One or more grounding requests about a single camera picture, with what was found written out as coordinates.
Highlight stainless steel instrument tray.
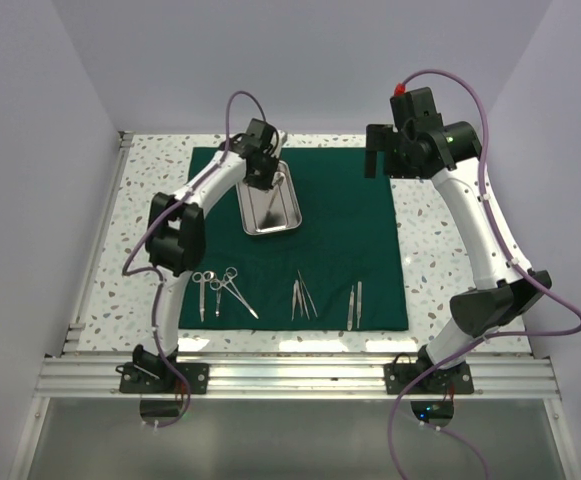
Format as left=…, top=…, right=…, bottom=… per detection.
left=236, top=160, right=303, bottom=236

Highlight long steel curved forceps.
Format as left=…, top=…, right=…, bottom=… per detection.
left=222, top=266, right=259, bottom=319

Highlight dark green surgical cloth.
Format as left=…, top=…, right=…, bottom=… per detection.
left=179, top=148, right=408, bottom=331

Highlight steel surgical scissors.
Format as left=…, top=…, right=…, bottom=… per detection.
left=192, top=270, right=216, bottom=322

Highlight small steel hemostat clamp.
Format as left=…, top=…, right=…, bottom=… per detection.
left=210, top=279, right=224, bottom=318

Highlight steel scalpel handle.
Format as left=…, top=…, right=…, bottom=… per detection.
left=356, top=281, right=363, bottom=330
left=346, top=285, right=355, bottom=331

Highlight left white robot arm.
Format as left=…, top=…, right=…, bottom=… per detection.
left=132, top=119, right=283, bottom=393

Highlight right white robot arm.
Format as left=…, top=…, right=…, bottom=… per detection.
left=364, top=86, right=552, bottom=393

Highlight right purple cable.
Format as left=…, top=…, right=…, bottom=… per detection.
left=387, top=68, right=581, bottom=480

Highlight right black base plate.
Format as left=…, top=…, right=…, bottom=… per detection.
left=383, top=353, right=475, bottom=395

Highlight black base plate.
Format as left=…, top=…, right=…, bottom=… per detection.
left=115, top=362, right=210, bottom=395
left=383, top=353, right=475, bottom=395

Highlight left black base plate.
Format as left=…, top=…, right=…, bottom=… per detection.
left=115, top=362, right=210, bottom=395

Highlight aluminium rail frame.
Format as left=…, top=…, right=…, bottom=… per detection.
left=11, top=132, right=581, bottom=479

